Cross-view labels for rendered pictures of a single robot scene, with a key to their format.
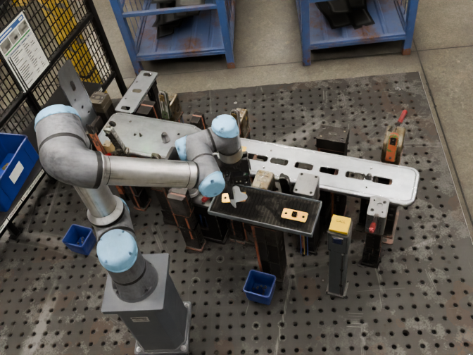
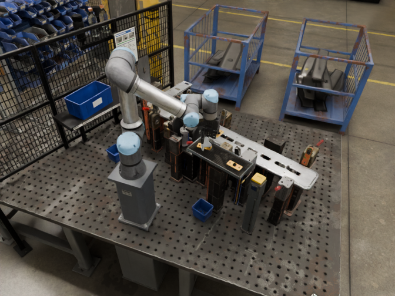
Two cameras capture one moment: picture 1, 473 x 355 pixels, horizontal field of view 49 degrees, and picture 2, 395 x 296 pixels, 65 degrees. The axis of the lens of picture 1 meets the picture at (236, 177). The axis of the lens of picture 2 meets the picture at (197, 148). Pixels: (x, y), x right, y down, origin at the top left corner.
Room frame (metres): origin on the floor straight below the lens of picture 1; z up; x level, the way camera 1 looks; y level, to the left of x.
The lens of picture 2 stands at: (-0.27, -0.14, 2.36)
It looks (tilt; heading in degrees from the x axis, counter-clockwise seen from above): 41 degrees down; 9
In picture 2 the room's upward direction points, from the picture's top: 2 degrees clockwise
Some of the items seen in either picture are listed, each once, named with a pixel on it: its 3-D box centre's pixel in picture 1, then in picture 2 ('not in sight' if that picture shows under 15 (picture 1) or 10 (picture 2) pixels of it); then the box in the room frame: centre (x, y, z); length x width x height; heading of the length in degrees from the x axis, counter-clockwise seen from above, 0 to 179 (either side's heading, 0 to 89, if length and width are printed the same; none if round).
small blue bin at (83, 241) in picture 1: (80, 240); (116, 153); (1.35, 0.73, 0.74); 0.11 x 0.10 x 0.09; 61
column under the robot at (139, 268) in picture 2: not in sight; (144, 244); (0.88, 0.40, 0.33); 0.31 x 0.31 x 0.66; 80
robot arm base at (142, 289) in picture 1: (131, 274); (131, 164); (0.88, 0.40, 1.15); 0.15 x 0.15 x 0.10
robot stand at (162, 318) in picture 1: (151, 307); (136, 193); (0.88, 0.40, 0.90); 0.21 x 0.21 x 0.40; 80
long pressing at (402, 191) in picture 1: (244, 153); (221, 134); (1.43, -0.05, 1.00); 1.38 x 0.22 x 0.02; 61
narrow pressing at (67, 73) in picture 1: (77, 96); (144, 77); (1.80, 0.60, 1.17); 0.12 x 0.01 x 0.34; 151
